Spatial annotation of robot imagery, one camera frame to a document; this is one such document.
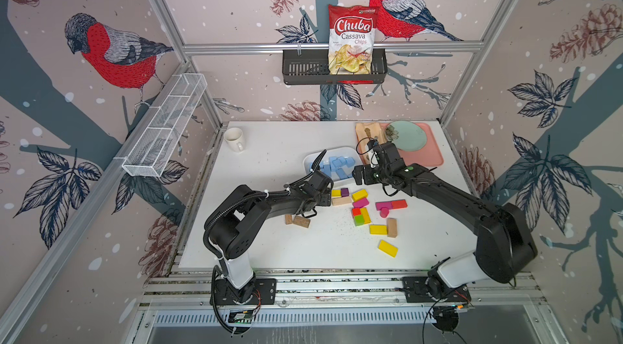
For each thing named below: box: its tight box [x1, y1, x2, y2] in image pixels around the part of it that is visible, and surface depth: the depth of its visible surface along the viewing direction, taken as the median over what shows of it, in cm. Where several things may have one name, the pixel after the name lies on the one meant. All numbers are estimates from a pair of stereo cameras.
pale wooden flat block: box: [331, 196, 353, 207], surface depth 95 cm
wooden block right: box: [386, 217, 398, 238], surface depth 87 cm
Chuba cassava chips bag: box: [327, 4, 379, 76], surface depth 87 cm
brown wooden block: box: [292, 215, 311, 228], surface depth 90 cm
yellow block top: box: [352, 189, 370, 203], surface depth 96 cm
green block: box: [353, 215, 365, 227], surface depth 90 cm
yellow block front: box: [377, 239, 400, 258], surface depth 84 cm
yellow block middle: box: [369, 224, 387, 235], surface depth 87 cm
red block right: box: [390, 199, 409, 210], surface depth 94 cm
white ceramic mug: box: [223, 127, 244, 153], surface depth 106 cm
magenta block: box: [352, 197, 370, 209], surface depth 94 cm
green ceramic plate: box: [389, 120, 427, 152], surface depth 117 cm
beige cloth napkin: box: [355, 121, 387, 158], surface depth 120 cm
